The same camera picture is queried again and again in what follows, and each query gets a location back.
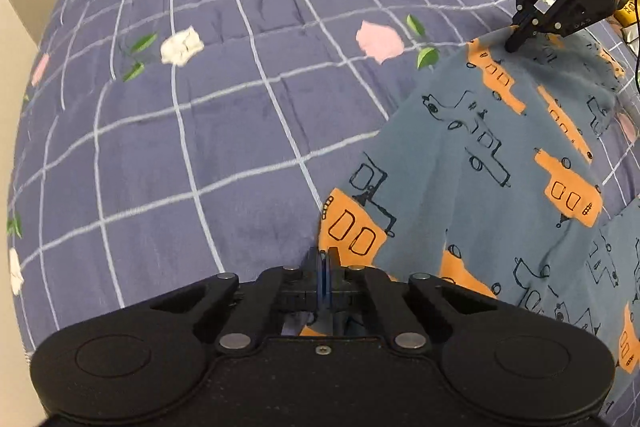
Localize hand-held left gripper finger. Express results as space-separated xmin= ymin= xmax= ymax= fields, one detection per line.
xmin=149 ymin=248 xmax=325 ymax=354
xmin=325 ymin=247 xmax=502 ymax=356

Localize yellow object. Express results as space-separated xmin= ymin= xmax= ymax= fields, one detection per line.
xmin=612 ymin=0 xmax=640 ymax=45

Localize blue pants with orange print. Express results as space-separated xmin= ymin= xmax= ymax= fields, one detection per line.
xmin=282 ymin=26 xmax=640 ymax=427

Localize purple checked floral blanket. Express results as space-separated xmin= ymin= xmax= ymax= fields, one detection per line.
xmin=6 ymin=0 xmax=640 ymax=358

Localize black cable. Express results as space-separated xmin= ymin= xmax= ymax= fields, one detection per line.
xmin=633 ymin=0 xmax=640 ymax=96

